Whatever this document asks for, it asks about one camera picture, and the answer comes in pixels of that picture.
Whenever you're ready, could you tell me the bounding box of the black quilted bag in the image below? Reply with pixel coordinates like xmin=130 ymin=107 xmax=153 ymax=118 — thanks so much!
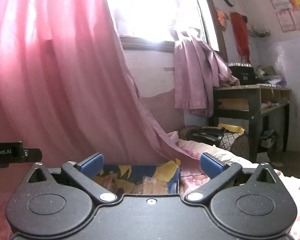
xmin=179 ymin=125 xmax=250 ymax=159

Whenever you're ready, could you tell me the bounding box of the cardboard tray with colourful lining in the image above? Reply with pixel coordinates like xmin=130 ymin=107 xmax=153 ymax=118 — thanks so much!
xmin=93 ymin=159 xmax=181 ymax=197

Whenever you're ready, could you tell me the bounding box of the dark wooden desk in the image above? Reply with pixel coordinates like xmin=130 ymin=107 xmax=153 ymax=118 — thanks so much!
xmin=209 ymin=84 xmax=291 ymax=162

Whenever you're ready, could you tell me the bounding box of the pink draped curtain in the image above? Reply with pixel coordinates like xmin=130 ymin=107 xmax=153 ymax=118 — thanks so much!
xmin=0 ymin=0 xmax=203 ymax=196

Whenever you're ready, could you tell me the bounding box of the black box on desk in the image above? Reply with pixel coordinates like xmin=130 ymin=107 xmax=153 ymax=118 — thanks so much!
xmin=228 ymin=63 xmax=257 ymax=85

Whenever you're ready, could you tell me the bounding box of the knotted lilac window curtain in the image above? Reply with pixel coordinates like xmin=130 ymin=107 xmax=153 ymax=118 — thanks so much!
xmin=171 ymin=30 xmax=240 ymax=118

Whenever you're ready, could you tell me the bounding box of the red hanging decoration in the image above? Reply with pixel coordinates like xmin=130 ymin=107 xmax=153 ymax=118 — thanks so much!
xmin=230 ymin=12 xmax=251 ymax=63

